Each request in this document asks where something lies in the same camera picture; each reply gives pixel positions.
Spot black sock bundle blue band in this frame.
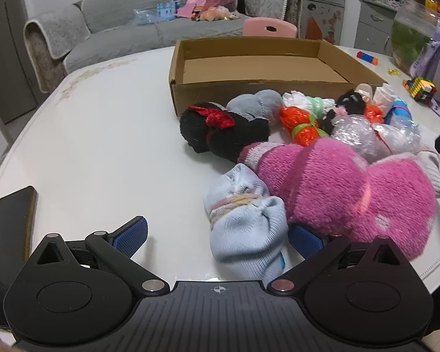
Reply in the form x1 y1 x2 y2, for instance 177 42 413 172
335 90 368 116

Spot orange plush toy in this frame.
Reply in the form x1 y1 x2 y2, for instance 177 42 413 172
192 5 239 22

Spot glass bowl with green plants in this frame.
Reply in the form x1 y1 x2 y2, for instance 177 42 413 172
390 0 440 76

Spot blue white sock bundle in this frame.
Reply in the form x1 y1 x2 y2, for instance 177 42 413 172
384 97 413 127

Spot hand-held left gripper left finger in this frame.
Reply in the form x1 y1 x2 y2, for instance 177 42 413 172
24 216 169 296

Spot light blue sock bundle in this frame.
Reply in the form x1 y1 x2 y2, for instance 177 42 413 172
202 163 288 282

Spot pink plastic chair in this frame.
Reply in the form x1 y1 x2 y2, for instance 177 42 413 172
243 18 297 39

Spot black phone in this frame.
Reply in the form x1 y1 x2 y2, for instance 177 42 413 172
0 186 37 329

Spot grey cabinet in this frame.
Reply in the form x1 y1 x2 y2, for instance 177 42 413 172
355 0 440 57

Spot dark grey door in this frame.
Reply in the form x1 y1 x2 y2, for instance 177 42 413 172
0 0 35 125

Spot colourful brick cube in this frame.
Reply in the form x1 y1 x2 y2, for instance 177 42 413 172
403 76 438 104

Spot white desktop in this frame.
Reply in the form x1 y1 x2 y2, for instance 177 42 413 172
0 42 440 338

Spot blue toy castle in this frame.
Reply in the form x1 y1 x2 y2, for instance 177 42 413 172
134 0 178 26

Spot clear plastic bag bundle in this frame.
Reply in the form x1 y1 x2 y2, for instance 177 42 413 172
330 114 422 162

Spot grey white sock bundle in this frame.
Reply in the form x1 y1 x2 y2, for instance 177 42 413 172
407 150 440 199

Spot pink fluffy sock bundle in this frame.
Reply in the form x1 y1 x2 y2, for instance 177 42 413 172
238 140 437 262

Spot black sock bundle red tie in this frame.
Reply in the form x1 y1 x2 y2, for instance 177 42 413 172
179 101 271 164

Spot grey sofa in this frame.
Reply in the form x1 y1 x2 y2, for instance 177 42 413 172
24 0 305 94

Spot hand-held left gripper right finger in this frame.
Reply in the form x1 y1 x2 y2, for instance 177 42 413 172
266 224 413 296

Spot small black pink sock bundle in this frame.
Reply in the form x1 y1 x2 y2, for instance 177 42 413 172
320 107 347 134

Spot brown cardboard box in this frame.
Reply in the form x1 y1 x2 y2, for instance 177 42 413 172
169 38 388 117

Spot white cloth peach band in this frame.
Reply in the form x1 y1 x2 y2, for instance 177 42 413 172
354 84 395 109

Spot orange sock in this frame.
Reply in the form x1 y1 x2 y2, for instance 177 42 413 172
363 103 385 124

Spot fridge with flower decals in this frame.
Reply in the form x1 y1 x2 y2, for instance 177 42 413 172
299 0 347 45

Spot blue orange toy blocks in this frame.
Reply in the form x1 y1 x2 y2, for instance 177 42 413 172
356 50 379 65

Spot white green cloth bundle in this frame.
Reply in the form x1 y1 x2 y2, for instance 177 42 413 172
282 91 336 118

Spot orange bag bundle green tie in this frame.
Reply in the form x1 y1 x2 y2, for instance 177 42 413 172
279 106 329 146

